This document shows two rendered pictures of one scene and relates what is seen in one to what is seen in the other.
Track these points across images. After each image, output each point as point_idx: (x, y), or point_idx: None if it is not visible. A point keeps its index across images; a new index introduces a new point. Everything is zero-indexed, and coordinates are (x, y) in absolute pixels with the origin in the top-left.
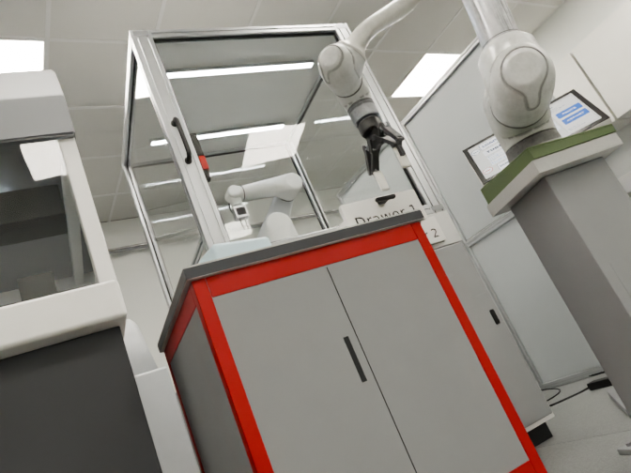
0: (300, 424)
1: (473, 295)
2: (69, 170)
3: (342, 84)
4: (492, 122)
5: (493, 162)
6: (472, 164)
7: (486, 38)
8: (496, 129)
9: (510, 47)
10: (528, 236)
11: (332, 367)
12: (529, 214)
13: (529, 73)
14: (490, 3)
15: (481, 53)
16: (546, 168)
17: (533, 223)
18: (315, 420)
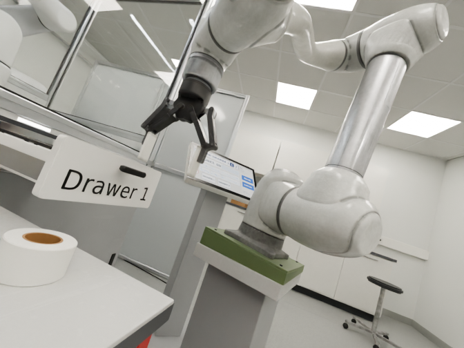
0: None
1: (112, 238)
2: None
3: (238, 25)
4: (266, 201)
5: (201, 168)
6: (190, 157)
7: (349, 164)
8: (262, 208)
9: (373, 205)
10: (200, 293)
11: None
12: (220, 286)
13: (367, 245)
14: (373, 145)
15: (337, 170)
16: (279, 297)
17: (216, 295)
18: None
